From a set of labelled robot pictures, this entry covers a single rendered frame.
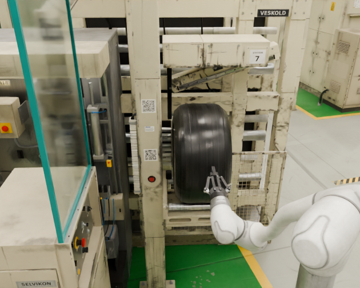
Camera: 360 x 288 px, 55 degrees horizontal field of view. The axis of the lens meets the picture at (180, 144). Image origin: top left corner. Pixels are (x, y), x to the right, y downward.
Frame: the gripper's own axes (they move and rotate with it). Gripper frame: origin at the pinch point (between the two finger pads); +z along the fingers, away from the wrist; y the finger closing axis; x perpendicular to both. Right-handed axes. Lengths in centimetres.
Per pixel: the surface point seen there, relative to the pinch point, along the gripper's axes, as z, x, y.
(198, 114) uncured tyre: 27.1, -18.2, 5.9
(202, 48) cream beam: 57, -43, 2
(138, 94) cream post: 28, -30, 37
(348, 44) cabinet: 384, 72, -261
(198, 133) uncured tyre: 15.1, -13.8, 6.8
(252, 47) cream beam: 56, -44, -26
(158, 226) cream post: 16, 55, 29
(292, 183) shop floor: 153, 147, -116
